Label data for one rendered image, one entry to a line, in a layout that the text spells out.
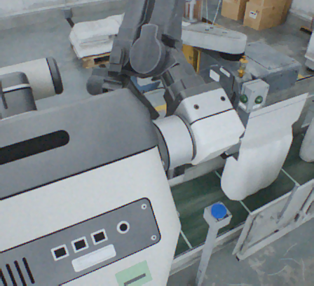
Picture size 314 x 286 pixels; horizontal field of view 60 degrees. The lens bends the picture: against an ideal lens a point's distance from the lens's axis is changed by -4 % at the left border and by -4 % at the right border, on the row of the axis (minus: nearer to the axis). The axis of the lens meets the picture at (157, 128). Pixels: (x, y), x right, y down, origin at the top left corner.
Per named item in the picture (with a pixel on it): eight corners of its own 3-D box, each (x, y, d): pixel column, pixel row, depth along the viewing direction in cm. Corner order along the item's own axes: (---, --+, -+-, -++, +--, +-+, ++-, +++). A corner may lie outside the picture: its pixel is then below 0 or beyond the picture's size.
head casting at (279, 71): (229, 144, 105) (244, 74, 86) (194, 109, 122) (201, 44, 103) (285, 122, 115) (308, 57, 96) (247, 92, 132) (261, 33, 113)
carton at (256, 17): (258, 30, 481) (262, 8, 455) (241, 23, 507) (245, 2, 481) (279, 25, 505) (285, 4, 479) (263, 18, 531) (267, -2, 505)
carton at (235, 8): (236, 20, 519) (240, -4, 490) (221, 14, 543) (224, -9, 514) (254, 15, 548) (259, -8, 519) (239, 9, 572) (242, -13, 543)
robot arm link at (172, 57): (181, 69, 52) (193, 73, 57) (160, 26, 55) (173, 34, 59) (145, 94, 57) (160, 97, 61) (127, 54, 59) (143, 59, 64)
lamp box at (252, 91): (246, 113, 91) (251, 90, 85) (237, 106, 94) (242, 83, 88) (263, 107, 93) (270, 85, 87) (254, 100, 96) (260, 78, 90)
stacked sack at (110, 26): (77, 42, 346) (75, 32, 337) (71, 31, 376) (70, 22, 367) (126, 34, 366) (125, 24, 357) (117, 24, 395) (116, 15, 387)
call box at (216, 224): (213, 231, 108) (215, 223, 104) (202, 216, 113) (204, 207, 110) (229, 223, 111) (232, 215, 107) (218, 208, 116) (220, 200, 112)
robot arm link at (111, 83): (119, 93, 59) (132, 72, 61) (97, 88, 63) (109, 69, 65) (133, 111, 65) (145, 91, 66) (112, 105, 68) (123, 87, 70)
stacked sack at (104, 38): (79, 49, 361) (77, 38, 351) (73, 32, 409) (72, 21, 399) (110, 44, 373) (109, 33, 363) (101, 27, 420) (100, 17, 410)
